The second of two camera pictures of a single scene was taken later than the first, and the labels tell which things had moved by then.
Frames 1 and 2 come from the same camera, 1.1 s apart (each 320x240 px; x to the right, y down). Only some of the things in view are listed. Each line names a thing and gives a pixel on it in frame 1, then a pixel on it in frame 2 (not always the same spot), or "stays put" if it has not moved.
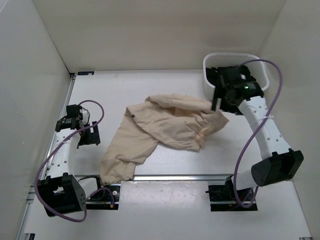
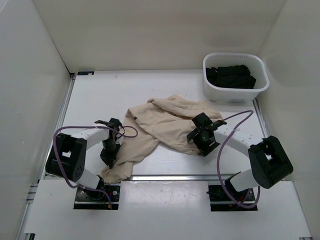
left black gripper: [93, 137] → [108, 159]
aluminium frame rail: [173, 178] stays put
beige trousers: [179, 120] stays put
